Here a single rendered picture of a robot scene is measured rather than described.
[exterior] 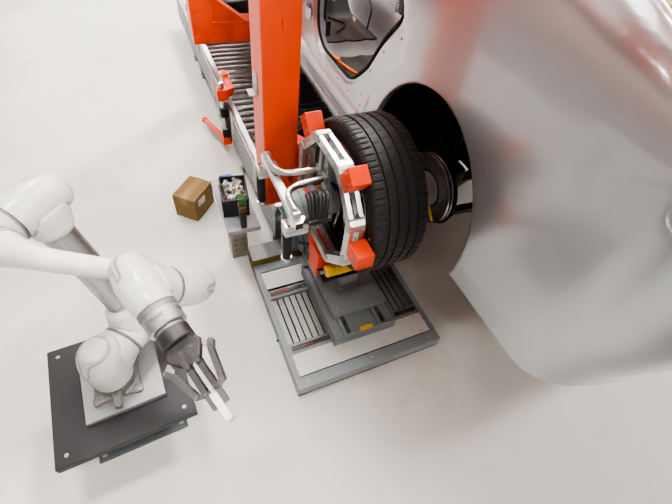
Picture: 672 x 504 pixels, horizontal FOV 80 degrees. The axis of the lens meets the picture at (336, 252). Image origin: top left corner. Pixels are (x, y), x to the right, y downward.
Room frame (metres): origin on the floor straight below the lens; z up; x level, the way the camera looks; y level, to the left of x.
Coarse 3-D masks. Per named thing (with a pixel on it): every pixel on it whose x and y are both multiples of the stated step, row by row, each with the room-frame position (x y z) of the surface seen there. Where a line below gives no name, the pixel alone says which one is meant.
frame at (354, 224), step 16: (304, 144) 1.42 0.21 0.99; (320, 144) 1.28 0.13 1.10; (336, 144) 1.27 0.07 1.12; (304, 160) 1.44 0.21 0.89; (336, 160) 1.17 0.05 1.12; (304, 176) 1.44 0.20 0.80; (336, 176) 1.14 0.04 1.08; (352, 192) 1.11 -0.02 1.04; (320, 224) 1.33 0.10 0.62; (352, 224) 1.02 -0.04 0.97; (320, 240) 1.23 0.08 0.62; (352, 240) 1.06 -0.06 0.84; (336, 256) 1.06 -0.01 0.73
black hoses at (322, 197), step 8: (312, 192) 1.08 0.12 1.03; (320, 192) 1.07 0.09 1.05; (328, 192) 1.08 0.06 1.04; (312, 200) 1.04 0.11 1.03; (320, 200) 1.04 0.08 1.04; (328, 200) 1.05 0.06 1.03; (312, 208) 1.02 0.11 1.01; (320, 208) 1.02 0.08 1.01; (328, 208) 1.04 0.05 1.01; (312, 216) 1.00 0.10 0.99; (320, 216) 1.01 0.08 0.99; (328, 216) 1.03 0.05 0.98; (312, 224) 0.99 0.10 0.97
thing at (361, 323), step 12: (312, 276) 1.37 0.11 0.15; (312, 288) 1.27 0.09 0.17; (324, 300) 1.22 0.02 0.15; (384, 300) 1.28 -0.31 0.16; (324, 312) 1.15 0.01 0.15; (360, 312) 1.18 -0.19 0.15; (372, 312) 1.18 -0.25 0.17; (384, 312) 1.21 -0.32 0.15; (324, 324) 1.10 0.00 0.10; (336, 324) 1.09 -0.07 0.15; (348, 324) 1.08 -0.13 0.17; (360, 324) 1.11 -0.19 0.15; (372, 324) 1.10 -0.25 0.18; (384, 324) 1.13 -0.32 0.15; (336, 336) 1.02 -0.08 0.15; (348, 336) 1.02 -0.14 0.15; (360, 336) 1.06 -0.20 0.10
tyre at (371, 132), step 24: (336, 120) 1.38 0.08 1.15; (360, 120) 1.37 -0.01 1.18; (384, 120) 1.39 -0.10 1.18; (360, 144) 1.22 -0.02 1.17; (384, 144) 1.25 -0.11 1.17; (408, 144) 1.28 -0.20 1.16; (384, 168) 1.16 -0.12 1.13; (408, 168) 1.20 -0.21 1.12; (384, 192) 1.10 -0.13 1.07; (408, 192) 1.14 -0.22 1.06; (384, 216) 1.05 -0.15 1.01; (408, 216) 1.10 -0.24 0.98; (384, 240) 1.02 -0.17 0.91; (408, 240) 1.08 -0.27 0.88; (384, 264) 1.08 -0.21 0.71
